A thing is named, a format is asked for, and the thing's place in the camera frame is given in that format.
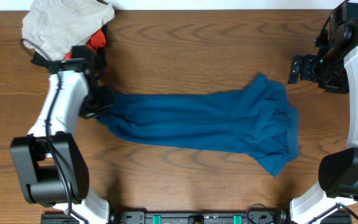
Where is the black mounting rail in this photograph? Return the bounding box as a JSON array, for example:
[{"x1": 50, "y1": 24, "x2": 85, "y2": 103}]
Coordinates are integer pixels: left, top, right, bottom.
[{"x1": 40, "y1": 208, "x2": 352, "y2": 224}]

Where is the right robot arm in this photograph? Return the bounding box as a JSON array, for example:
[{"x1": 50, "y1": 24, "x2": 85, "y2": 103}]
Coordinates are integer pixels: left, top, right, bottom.
[{"x1": 281, "y1": 1, "x2": 358, "y2": 223}]

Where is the teal blue t-shirt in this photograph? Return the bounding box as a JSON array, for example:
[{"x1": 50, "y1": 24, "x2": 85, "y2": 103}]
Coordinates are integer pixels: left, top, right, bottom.
[{"x1": 98, "y1": 73, "x2": 299, "y2": 177}]

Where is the beige crumpled garment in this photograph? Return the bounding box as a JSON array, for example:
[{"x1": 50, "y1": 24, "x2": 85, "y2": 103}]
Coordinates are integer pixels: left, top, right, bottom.
[{"x1": 22, "y1": 0, "x2": 114, "y2": 60}]

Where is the black garment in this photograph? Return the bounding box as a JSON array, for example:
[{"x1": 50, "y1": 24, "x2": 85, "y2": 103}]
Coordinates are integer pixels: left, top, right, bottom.
[{"x1": 30, "y1": 24, "x2": 109, "y2": 72}]

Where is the red-orange garment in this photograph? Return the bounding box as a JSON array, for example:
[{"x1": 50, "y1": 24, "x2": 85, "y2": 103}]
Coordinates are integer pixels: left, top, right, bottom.
[{"x1": 76, "y1": 29, "x2": 107, "y2": 53}]

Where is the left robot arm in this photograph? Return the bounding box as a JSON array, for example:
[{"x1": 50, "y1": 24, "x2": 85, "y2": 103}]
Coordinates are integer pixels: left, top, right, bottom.
[{"x1": 10, "y1": 45, "x2": 114, "y2": 223}]

